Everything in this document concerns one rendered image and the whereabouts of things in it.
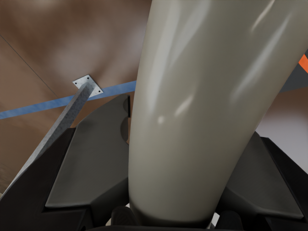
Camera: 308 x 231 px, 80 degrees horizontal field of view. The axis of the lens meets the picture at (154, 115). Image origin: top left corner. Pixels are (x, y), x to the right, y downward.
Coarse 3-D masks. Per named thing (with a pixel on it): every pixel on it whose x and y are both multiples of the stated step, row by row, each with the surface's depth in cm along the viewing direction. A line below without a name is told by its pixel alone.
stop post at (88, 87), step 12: (84, 84) 160; (96, 84) 159; (84, 96) 152; (72, 108) 139; (60, 120) 130; (72, 120) 137; (48, 132) 125; (60, 132) 127; (48, 144) 117; (36, 156) 110; (24, 168) 106
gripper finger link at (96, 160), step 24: (120, 96) 11; (96, 120) 9; (120, 120) 9; (72, 144) 8; (96, 144) 8; (120, 144) 8; (72, 168) 6; (96, 168) 7; (120, 168) 7; (72, 192) 6; (96, 192) 6; (120, 192) 6; (96, 216) 6
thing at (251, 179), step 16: (256, 144) 8; (240, 160) 7; (256, 160) 7; (272, 160) 7; (240, 176) 7; (256, 176) 7; (272, 176) 7; (224, 192) 6; (240, 192) 6; (256, 192) 6; (272, 192) 6; (288, 192) 6; (224, 208) 7; (240, 208) 6; (256, 208) 6; (272, 208) 6; (288, 208) 6
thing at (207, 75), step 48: (192, 0) 3; (240, 0) 2; (288, 0) 2; (144, 48) 4; (192, 48) 3; (240, 48) 3; (288, 48) 3; (144, 96) 4; (192, 96) 3; (240, 96) 3; (144, 144) 4; (192, 144) 3; (240, 144) 4; (144, 192) 5; (192, 192) 4
